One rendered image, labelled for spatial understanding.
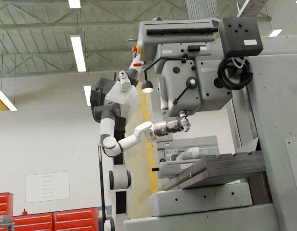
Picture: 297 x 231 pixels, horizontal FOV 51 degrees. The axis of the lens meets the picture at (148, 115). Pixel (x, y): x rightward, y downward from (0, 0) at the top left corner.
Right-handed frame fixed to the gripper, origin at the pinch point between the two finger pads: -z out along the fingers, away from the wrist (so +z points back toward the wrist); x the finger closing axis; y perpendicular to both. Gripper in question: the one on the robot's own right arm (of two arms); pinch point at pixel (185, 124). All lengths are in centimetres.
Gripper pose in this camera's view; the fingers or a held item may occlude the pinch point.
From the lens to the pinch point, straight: 191.4
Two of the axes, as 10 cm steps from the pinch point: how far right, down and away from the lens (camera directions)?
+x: 3.2, 2.5, 9.1
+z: -9.4, 2.0, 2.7
